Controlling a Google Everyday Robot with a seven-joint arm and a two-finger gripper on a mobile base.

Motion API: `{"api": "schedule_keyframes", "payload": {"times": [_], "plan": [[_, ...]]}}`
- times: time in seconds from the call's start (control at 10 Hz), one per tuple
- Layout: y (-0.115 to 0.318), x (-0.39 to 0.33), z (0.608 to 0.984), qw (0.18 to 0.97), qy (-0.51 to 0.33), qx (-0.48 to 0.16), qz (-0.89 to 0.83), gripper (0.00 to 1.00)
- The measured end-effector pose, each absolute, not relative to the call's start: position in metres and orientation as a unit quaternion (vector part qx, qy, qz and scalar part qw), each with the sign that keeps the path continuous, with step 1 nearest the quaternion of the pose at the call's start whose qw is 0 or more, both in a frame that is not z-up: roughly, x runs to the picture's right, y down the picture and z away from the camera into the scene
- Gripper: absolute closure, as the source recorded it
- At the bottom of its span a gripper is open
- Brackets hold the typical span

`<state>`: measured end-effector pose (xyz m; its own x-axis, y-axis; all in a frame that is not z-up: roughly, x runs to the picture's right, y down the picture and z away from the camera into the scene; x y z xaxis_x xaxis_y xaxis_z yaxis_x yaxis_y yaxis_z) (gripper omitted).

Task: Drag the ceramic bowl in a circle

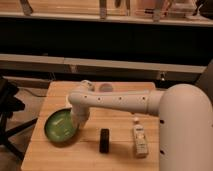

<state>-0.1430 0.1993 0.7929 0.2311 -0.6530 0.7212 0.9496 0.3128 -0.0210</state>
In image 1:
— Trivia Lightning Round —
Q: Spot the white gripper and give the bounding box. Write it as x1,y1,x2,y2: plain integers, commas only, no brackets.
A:
71,106,90,129

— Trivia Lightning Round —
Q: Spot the wooden shelf rack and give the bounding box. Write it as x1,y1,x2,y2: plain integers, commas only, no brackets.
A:
0,0,213,82

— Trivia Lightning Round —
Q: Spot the green ceramic bowl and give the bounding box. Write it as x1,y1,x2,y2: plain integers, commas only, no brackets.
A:
44,108,78,143

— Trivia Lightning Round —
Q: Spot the grey round cup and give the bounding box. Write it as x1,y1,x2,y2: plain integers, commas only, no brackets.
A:
99,83,113,92

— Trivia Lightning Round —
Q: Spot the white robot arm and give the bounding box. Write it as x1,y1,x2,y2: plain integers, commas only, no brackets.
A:
68,80,213,171

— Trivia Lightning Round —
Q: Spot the black rectangular block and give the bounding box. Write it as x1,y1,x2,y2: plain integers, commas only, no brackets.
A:
99,129,109,153

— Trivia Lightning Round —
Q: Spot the black office chair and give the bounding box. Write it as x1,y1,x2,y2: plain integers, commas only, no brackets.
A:
0,76,37,160

